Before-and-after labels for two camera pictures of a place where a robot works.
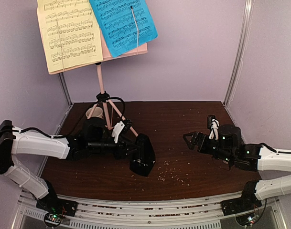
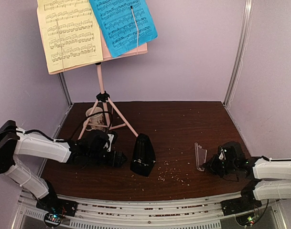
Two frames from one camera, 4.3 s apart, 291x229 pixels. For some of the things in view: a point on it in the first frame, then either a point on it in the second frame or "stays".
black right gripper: x=200 y=140 → x=212 y=166
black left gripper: x=123 y=146 → x=111 y=161
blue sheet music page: x=116 y=20 stays
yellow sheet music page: x=71 y=33 stays
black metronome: x=144 y=158 stays
